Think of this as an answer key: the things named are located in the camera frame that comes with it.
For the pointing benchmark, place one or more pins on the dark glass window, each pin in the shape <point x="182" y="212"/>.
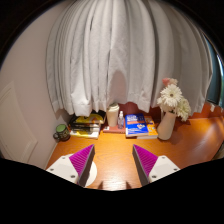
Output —
<point x="215" y="76"/>

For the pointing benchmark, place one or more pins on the white curtain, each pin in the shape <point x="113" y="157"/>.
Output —
<point x="116" y="50"/>

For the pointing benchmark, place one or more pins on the blue book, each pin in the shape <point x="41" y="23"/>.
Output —
<point x="136" y="125"/>

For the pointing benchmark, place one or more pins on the small clear spray bottle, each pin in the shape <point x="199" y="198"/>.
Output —
<point x="120" y="121"/>

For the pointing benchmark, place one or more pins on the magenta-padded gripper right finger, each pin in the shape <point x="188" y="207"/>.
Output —
<point x="164" y="166"/>

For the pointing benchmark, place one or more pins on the yellow and black book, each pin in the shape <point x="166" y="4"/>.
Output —
<point x="87" y="119"/>

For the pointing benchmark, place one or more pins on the red book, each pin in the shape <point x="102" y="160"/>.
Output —
<point x="111" y="130"/>

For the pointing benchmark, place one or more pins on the beige lidded tumbler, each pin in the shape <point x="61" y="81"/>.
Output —
<point x="112" y="115"/>

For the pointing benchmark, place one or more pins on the dark mug green inside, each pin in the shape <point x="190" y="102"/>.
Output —
<point x="62" y="132"/>

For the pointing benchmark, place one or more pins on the white ceramic jug vase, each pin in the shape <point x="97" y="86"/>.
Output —
<point x="166" y="126"/>

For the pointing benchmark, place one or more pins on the round white mouse pad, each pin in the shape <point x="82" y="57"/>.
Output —
<point x="90" y="173"/>

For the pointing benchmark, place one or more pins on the yellow orange book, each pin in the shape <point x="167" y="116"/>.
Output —
<point x="152" y="128"/>

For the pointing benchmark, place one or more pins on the yellow and white book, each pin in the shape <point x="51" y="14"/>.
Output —
<point x="83" y="134"/>

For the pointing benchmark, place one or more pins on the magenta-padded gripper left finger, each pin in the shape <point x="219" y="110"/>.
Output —
<point x="63" y="166"/>

